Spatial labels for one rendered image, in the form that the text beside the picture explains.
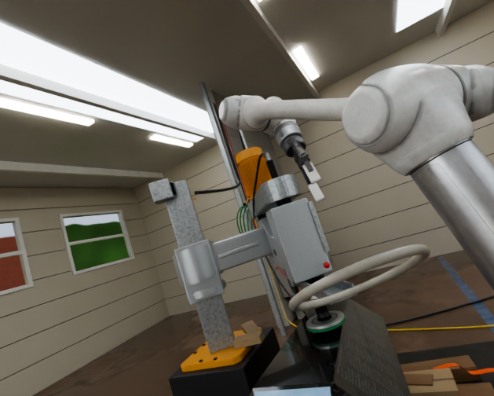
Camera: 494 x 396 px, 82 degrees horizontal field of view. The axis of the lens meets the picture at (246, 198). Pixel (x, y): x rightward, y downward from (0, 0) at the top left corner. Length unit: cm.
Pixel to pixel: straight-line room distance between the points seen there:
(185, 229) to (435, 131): 190
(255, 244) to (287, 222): 67
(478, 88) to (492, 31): 653
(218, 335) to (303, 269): 95
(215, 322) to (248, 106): 167
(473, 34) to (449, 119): 662
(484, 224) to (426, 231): 600
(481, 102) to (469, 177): 18
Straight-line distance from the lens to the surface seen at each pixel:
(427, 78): 55
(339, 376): 138
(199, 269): 212
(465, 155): 54
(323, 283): 85
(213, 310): 224
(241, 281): 760
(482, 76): 67
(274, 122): 103
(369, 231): 650
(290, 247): 157
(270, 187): 157
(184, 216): 221
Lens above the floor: 149
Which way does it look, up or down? 7 degrees up
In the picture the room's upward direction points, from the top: 18 degrees counter-clockwise
